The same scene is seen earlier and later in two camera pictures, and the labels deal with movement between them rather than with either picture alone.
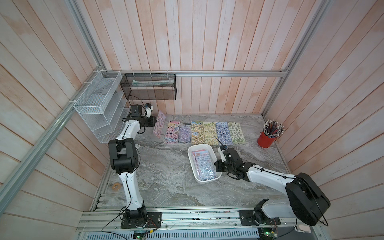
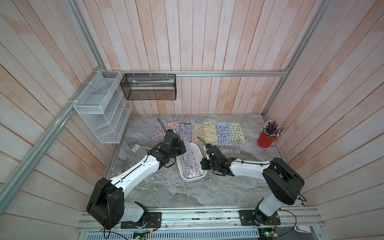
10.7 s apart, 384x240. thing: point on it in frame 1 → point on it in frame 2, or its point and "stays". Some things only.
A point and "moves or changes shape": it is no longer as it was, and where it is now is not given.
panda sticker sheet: (197, 132) stays
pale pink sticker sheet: (159, 127) moves or changes shape
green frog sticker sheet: (236, 133) stays
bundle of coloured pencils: (273, 129) stays
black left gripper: (152, 122) → (182, 150)
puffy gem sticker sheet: (185, 132) stays
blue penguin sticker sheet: (223, 133) stays
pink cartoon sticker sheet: (172, 132) stays
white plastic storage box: (202, 157) moves or changes shape
